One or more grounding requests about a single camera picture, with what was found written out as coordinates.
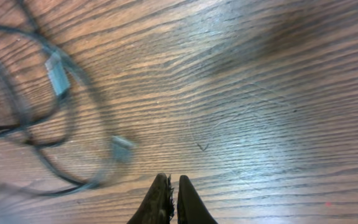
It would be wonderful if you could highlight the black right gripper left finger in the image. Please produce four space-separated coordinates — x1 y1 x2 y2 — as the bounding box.
127 173 175 224

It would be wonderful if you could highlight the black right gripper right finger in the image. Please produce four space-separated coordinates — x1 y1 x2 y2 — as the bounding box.
177 175 218 224

